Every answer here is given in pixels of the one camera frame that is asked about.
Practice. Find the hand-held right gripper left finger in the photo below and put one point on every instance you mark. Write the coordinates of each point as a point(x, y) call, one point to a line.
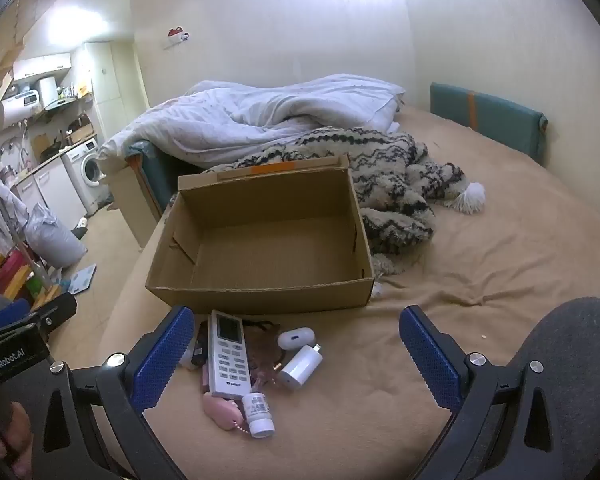
point(161, 360)

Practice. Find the white duvet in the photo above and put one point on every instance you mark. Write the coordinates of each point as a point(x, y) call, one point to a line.
point(260, 115)

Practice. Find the white earbuds case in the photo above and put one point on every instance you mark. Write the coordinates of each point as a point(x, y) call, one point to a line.
point(296, 338)

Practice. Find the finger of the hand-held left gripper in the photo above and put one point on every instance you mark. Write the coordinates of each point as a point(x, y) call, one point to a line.
point(55, 317)
point(10, 314)

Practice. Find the slipper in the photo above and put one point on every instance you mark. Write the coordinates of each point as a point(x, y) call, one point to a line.
point(81, 225)

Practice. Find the white water heater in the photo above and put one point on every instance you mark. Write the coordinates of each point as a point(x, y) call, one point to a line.
point(17, 112)

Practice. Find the wooden staircase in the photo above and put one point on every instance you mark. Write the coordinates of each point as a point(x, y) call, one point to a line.
point(2, 35)

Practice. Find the white base cabinet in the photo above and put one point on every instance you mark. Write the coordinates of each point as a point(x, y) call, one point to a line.
point(50, 190)

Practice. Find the pink massage comb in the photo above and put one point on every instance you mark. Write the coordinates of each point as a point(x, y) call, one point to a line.
point(222, 410)

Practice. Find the slim black device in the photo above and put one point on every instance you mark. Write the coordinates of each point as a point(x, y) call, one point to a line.
point(200, 345)

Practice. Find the brown cardboard carton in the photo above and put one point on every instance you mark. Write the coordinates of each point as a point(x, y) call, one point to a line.
point(80, 132)

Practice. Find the bed with beige sheet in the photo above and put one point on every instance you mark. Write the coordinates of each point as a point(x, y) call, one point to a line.
point(480, 270)

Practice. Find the white charger plug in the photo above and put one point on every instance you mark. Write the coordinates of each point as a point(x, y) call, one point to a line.
point(300, 367)

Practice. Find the white pill bottle blue label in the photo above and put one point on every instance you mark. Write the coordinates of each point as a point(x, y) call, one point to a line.
point(258, 415)

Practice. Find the translucent pink scraping board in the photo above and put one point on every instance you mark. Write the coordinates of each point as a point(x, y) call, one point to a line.
point(265, 360)

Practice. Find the teal cushion orange stripe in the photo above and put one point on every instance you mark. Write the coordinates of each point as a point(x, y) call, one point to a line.
point(495, 117)

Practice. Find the bathroom scale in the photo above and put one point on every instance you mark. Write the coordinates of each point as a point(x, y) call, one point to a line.
point(82, 279)

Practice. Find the red storage bin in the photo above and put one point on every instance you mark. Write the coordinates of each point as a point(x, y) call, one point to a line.
point(12, 272)

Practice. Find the cardboard box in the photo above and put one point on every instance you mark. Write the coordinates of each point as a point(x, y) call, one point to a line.
point(260, 240)

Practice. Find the yellow wooden rack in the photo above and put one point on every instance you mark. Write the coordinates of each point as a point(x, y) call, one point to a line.
point(40, 292)

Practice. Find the hanging white cloth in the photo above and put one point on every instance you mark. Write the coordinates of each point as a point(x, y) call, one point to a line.
point(2, 210)

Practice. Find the white wall cabinet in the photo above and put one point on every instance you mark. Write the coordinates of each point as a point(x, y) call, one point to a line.
point(42, 66)

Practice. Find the white remote control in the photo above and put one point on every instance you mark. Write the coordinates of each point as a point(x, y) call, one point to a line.
point(228, 355)

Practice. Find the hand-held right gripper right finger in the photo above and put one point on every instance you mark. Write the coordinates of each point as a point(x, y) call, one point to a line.
point(430, 360)

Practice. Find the cream black patterned blanket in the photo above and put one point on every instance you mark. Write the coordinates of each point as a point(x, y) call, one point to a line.
point(395, 180)

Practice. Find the white washing machine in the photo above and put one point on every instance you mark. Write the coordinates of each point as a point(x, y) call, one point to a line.
point(85, 172)

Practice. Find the teal mattress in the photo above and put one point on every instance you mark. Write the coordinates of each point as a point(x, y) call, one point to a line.
point(162, 175)

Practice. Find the red white wall hook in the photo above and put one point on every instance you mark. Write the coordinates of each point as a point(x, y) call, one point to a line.
point(177, 34)

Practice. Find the person's left hand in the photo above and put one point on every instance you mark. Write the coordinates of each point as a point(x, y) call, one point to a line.
point(17, 435)

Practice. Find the grey stuffed bag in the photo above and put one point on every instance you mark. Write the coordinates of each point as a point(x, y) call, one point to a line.
point(52, 237)

